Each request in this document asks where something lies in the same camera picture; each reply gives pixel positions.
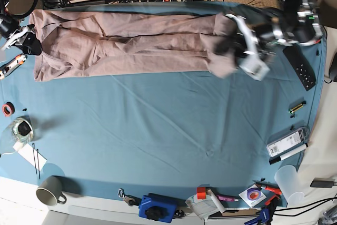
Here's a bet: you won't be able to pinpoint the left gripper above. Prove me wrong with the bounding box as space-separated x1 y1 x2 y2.
215 17 284 58

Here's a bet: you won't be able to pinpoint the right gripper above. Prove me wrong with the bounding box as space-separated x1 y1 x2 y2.
0 16 42 56

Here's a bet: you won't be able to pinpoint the pink T-shirt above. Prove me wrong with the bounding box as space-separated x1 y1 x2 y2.
29 9 237 82

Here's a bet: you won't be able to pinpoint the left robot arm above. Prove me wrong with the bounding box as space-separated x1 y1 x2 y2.
214 0 322 59

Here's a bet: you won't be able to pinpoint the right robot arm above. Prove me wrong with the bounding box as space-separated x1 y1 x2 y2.
1 0 42 55

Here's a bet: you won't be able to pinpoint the orange grey utility knife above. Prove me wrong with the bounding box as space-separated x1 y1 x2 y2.
1 54 27 80

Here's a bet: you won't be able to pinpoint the red tape roll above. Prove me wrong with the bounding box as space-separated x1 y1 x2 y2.
2 102 15 117

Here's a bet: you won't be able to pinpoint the black remote control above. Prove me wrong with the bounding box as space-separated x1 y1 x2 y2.
283 45 316 91

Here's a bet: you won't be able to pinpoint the small battery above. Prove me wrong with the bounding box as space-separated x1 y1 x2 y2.
289 101 306 114

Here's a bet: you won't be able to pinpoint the blue table cloth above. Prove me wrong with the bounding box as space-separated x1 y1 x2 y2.
0 0 328 208

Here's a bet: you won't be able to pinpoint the clear plastic package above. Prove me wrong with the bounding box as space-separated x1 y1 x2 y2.
266 126 310 158

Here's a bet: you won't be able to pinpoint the black white marker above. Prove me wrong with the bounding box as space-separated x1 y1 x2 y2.
269 143 309 165

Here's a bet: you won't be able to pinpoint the translucent plastic cup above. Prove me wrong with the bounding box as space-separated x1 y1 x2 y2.
274 165 305 206

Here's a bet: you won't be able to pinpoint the grey ceramic mug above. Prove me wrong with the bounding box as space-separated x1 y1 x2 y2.
36 176 67 206

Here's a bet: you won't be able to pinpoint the purple tape roll card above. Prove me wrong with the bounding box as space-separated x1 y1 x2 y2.
239 184 266 208

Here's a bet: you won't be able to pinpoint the red plastic block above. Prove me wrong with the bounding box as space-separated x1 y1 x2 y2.
196 187 207 200

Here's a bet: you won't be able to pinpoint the metal carabiner keyring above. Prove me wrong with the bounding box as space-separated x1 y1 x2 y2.
118 188 125 199

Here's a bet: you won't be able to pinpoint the blue bar clamp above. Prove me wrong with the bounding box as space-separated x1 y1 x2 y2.
244 195 280 225

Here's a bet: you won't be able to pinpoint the blue black device box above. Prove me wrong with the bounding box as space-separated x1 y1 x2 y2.
138 193 177 223

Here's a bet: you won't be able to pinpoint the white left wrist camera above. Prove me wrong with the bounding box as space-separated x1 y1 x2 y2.
225 13 270 81

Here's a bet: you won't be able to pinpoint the black cable ties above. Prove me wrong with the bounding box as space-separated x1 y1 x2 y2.
32 143 41 179

